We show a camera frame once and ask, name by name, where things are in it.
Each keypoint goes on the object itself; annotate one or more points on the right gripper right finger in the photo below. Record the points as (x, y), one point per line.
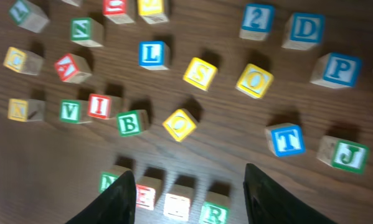
(267, 202)

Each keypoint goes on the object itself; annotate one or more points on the blue 2 block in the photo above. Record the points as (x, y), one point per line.
(257, 21)

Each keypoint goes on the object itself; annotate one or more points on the red A block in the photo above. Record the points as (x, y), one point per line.
(72, 69)

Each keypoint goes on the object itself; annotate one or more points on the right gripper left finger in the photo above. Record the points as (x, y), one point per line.
(116, 205)

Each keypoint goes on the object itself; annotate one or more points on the green V block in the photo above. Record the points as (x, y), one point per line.
(74, 111)

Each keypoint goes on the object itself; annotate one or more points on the yellow o block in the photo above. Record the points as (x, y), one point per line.
(180, 124)
(254, 81)

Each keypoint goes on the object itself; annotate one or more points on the yellow O block lower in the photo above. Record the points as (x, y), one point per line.
(180, 124)

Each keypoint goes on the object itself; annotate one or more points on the green N block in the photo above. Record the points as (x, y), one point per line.
(109, 176)

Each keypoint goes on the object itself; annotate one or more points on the red I block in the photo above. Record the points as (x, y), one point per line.
(104, 106)

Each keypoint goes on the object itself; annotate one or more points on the green R block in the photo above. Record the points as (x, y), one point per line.
(215, 209)

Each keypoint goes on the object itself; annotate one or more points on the blue D block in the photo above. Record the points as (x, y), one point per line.
(303, 31)

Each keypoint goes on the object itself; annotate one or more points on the yellow C block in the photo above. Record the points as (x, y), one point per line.
(23, 61)

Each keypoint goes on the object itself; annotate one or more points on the green Z block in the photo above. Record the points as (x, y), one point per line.
(86, 32)

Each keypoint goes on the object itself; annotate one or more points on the yellow S block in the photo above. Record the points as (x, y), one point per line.
(200, 73)

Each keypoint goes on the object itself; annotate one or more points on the blue L block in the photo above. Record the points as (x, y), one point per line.
(154, 55)

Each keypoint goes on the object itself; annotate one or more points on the blue T block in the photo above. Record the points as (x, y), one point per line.
(285, 139)

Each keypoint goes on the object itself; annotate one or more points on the green J block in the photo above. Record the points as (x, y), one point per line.
(343, 154)

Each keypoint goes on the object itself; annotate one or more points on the red E block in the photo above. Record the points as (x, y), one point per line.
(148, 191)

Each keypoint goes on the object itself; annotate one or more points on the blue P block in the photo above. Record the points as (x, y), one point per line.
(336, 71)

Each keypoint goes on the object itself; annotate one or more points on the green B block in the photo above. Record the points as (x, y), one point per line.
(132, 122)

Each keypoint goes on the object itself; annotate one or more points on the green L block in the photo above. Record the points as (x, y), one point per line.
(29, 16)

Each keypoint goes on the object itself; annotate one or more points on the yellow block top row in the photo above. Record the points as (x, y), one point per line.
(154, 11)

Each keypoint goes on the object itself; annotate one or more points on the yellow K block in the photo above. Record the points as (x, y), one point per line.
(26, 110)

